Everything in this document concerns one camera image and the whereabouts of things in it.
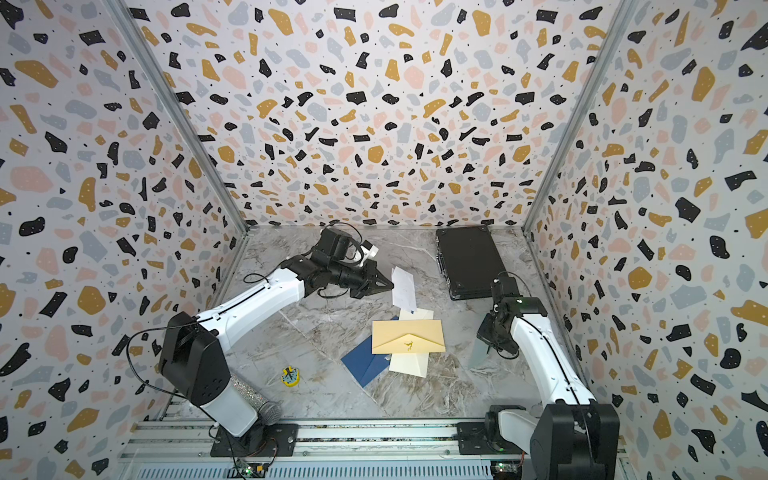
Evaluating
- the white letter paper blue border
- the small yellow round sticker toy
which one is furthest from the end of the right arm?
the small yellow round sticker toy

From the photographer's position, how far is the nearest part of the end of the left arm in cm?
63

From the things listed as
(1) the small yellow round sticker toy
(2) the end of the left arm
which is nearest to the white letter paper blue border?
(2) the end of the left arm

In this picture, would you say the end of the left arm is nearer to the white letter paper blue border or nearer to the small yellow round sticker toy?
the white letter paper blue border

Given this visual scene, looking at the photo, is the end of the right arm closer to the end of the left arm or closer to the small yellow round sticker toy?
the end of the left arm
